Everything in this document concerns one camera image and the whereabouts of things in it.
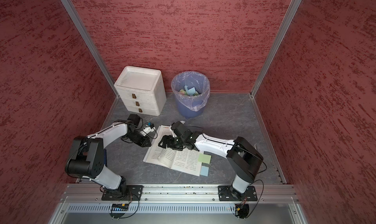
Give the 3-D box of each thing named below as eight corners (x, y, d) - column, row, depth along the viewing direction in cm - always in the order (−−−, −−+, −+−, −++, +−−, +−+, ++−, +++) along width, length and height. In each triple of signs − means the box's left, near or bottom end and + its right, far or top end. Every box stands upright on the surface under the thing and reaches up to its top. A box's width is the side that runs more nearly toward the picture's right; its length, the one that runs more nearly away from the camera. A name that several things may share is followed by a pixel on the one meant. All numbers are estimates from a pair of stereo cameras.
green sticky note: (197, 161, 86) (197, 160, 85) (198, 154, 89) (198, 152, 88) (210, 164, 86) (210, 163, 84) (211, 156, 89) (211, 155, 87)
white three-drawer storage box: (124, 112, 110) (108, 87, 89) (136, 92, 124) (125, 66, 104) (160, 117, 107) (152, 92, 87) (168, 95, 122) (163, 70, 101)
